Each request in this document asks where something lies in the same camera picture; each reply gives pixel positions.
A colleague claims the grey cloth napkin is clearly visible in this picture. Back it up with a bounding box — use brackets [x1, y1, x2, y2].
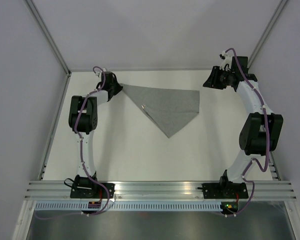
[123, 84, 200, 138]

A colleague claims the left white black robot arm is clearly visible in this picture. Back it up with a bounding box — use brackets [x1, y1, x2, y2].
[68, 70, 123, 199]

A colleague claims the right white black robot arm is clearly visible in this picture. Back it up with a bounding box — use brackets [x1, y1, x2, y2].
[200, 52, 284, 199]

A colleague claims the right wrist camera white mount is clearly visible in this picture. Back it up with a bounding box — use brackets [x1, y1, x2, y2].
[219, 51, 233, 71]

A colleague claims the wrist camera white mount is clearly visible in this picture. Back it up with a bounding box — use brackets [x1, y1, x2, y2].
[95, 67, 107, 77]
[219, 51, 233, 71]

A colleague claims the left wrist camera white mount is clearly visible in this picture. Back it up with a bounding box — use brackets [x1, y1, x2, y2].
[95, 67, 107, 77]

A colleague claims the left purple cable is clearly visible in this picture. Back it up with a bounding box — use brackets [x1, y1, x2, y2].
[33, 66, 116, 221]

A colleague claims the right aluminium frame post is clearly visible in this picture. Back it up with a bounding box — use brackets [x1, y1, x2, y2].
[247, 0, 290, 72]

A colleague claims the aluminium frame post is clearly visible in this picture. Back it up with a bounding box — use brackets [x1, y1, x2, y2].
[23, 0, 71, 77]
[247, 0, 290, 72]

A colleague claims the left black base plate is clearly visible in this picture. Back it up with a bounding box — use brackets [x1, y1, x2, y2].
[70, 182, 115, 199]

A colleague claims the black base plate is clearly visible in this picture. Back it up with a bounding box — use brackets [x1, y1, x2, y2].
[197, 182, 249, 200]
[70, 182, 115, 199]

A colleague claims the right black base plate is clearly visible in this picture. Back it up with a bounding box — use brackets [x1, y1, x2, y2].
[197, 182, 249, 200]

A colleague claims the left aluminium frame post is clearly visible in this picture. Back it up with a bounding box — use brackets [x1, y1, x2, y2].
[23, 0, 71, 77]

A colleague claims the aluminium front rail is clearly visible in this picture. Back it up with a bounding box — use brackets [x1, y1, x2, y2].
[24, 180, 297, 202]

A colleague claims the white slotted cable duct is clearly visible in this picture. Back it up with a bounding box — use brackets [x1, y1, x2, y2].
[35, 201, 222, 212]

